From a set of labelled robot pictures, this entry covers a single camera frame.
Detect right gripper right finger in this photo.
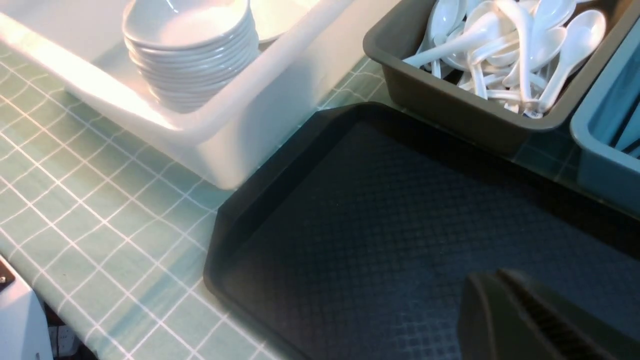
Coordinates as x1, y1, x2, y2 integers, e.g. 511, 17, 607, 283
496, 268, 640, 360

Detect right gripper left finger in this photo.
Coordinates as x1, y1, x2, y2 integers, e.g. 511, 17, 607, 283
457, 272, 556, 360

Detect black serving tray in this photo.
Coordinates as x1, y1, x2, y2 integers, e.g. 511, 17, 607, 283
203, 102, 639, 360

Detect blue-grey plastic bin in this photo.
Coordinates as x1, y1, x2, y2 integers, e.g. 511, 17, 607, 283
570, 23, 640, 215

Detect black chopsticks in bin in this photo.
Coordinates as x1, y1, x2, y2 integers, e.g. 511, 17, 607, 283
611, 96, 640, 158

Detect brown plastic bin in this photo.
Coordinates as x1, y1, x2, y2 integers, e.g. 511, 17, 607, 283
363, 0, 640, 155

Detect pile of white spoons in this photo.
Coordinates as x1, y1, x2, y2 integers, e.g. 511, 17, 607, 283
404, 0, 607, 119

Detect stack of white bowls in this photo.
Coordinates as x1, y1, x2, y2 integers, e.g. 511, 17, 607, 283
122, 0, 260, 114

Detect white equipment at table edge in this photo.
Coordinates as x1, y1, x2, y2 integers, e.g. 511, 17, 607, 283
0, 256, 54, 360

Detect large white plastic tub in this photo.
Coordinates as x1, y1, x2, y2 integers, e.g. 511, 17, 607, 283
0, 0, 401, 191

